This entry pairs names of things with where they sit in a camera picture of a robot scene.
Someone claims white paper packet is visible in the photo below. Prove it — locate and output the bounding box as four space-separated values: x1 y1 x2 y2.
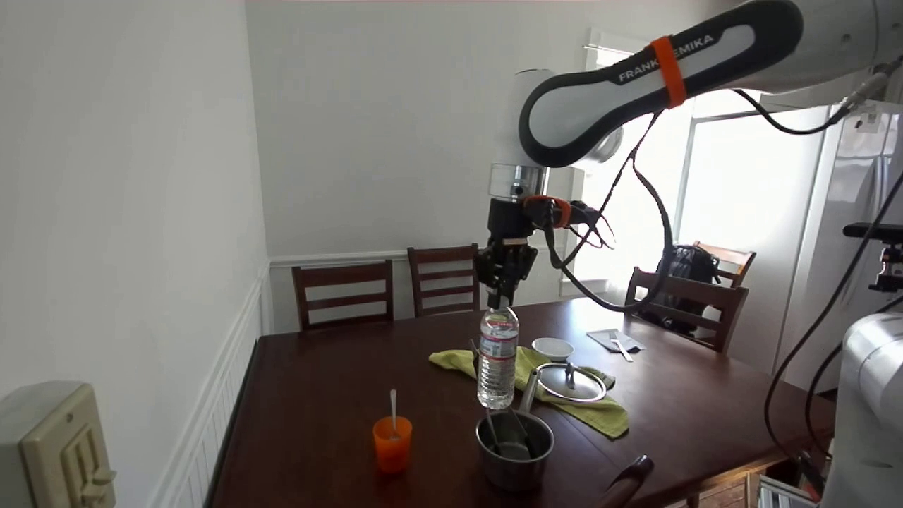
584 323 644 360

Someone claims dark metal bowl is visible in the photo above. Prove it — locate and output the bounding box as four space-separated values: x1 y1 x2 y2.
470 405 557 497

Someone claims narrow dark wooden chair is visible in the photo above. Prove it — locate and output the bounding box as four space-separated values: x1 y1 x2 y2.
404 239 481 319

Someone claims black camera on stand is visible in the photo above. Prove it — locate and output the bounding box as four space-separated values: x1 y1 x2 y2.
840 216 903 295

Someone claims small white bowl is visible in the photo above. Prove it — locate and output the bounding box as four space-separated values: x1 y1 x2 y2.
528 333 574 363

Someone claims red black wrist camera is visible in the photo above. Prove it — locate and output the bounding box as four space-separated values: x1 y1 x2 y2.
519 192 607 237

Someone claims orange strap on arm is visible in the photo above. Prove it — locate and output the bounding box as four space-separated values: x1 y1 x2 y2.
648 33 690 109

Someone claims brown wooden chair by window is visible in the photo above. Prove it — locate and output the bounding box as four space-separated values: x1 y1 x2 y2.
701 239 759 281

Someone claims yellow-green cloth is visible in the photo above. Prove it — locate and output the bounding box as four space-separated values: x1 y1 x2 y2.
425 343 632 442

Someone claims white refrigerator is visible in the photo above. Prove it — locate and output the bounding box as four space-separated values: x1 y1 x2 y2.
771 99 903 394

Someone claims black backpack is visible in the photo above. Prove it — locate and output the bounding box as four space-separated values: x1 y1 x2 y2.
658 239 723 284

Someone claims dark wooden chair low back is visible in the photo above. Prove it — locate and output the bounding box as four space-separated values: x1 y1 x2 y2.
621 263 749 354

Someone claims orange plastic cup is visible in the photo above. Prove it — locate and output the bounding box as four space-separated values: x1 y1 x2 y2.
370 412 415 476

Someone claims thin black hanging cable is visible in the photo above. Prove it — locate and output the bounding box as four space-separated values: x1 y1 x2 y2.
759 167 903 474

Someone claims wide dark wooden chair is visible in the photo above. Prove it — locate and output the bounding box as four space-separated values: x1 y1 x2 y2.
288 257 397 336

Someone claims clear plastic water bottle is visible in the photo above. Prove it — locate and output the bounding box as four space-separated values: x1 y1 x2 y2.
474 295 522 415

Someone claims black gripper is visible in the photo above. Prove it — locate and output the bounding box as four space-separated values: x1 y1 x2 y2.
470 194 541 313

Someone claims glass pot lid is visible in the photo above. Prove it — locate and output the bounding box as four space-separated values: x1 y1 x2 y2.
528 359 621 409

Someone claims white box on floor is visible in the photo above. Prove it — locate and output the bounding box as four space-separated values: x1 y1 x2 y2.
752 472 817 508

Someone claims beige wall switch box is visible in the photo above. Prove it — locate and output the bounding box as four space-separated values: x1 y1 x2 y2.
0 378 120 508

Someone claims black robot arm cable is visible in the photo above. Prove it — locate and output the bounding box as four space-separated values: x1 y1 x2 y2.
541 103 683 315

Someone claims white robot controller housing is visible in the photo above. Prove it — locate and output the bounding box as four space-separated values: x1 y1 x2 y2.
821 311 903 508

